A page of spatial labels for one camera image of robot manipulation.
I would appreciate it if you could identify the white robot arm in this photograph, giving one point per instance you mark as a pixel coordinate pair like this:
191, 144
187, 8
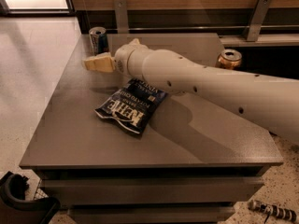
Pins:
270, 102

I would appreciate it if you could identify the grey drawer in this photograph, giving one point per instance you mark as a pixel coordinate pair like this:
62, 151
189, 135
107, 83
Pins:
152, 190
152, 215

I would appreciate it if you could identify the redbull can blue silver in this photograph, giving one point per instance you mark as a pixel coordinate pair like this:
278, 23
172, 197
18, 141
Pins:
98, 37

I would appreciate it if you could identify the upper grey drawer front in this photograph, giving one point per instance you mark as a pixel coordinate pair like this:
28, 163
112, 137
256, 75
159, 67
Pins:
152, 190

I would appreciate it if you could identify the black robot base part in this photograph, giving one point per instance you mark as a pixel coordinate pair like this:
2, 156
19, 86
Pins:
15, 209

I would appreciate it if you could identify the right metal wall bracket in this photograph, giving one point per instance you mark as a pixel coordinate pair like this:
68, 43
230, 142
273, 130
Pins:
256, 20

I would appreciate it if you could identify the orange LaCroix can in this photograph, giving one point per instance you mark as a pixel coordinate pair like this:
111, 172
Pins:
229, 59

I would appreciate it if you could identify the grey drawer cabinet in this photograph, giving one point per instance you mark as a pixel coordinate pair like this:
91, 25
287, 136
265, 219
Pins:
187, 137

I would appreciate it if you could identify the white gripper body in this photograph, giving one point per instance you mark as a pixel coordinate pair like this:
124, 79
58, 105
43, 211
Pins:
122, 59

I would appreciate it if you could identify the left metal wall bracket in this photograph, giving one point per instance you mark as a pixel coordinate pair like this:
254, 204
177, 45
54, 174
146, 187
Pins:
121, 14

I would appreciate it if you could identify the lower grey drawer front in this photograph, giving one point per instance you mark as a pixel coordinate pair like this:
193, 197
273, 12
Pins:
152, 215

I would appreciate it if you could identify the blue Kettle chips bag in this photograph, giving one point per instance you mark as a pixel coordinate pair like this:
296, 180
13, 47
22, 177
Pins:
132, 105

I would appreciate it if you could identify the metal wall bracket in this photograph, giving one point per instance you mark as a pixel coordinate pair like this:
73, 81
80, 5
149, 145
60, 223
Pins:
256, 20
121, 14

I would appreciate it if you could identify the black white striped tool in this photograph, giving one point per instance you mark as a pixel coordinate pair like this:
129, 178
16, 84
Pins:
274, 211

